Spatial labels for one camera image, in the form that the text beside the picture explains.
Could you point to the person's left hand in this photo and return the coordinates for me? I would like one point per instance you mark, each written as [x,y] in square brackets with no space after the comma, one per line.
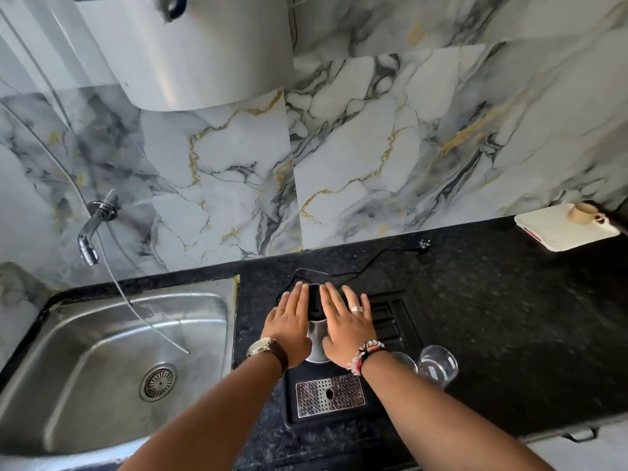
[289,328]

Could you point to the person's right hand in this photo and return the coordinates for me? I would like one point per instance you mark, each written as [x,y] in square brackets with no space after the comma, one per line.
[348,333]

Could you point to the stainless steel kettle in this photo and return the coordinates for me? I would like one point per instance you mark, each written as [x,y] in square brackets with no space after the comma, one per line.
[316,338]

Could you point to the black kettle tray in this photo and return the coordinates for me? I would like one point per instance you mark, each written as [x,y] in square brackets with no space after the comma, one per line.
[395,323]

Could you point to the person's right forearm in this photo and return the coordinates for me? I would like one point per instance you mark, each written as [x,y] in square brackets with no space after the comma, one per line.
[441,421]

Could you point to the person's left forearm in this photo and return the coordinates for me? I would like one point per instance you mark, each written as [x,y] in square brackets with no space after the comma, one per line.
[211,421]

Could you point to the white water heater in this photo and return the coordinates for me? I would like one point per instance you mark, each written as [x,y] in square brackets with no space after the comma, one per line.
[206,53]

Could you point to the clear drinking glass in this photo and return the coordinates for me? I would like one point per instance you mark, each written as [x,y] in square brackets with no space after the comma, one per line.
[406,362]
[439,367]

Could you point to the perforated metal drip grille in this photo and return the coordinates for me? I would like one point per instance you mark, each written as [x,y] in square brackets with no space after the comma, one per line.
[314,397]

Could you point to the black power plug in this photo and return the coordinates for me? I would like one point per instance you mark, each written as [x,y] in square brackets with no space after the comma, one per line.
[424,245]

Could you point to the metal sink drain strainer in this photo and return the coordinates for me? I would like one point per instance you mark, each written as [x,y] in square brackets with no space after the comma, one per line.
[158,382]

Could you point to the stainless steel sink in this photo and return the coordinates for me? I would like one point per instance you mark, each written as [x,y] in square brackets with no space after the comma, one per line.
[88,367]

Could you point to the white plastic tray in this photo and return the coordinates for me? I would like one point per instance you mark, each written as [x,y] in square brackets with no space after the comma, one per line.
[554,235]

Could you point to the beige ceramic cup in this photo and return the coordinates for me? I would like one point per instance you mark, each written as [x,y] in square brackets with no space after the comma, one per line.
[584,214]

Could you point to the chrome wall tap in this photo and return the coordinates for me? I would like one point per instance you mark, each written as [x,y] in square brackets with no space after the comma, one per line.
[98,215]

